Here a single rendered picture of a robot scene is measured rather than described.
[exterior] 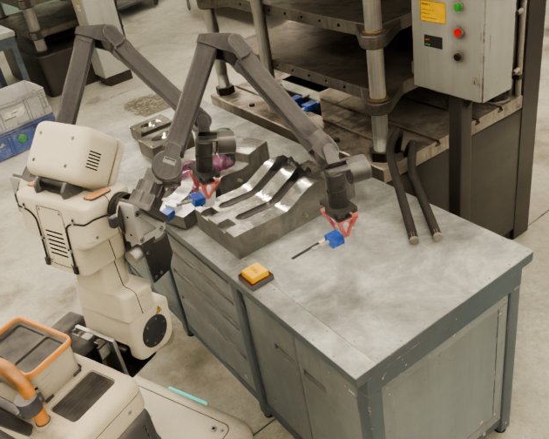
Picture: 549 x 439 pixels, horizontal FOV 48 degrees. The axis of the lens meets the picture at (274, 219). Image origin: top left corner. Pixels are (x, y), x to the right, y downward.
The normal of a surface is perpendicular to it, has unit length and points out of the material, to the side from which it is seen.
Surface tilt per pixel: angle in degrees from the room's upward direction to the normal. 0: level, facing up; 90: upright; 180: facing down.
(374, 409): 90
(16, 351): 0
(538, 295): 0
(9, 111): 91
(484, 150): 90
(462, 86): 90
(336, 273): 0
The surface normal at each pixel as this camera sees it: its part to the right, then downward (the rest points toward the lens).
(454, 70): -0.80, 0.43
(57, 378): 0.84, 0.22
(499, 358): 0.58, 0.36
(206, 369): -0.15, -0.83
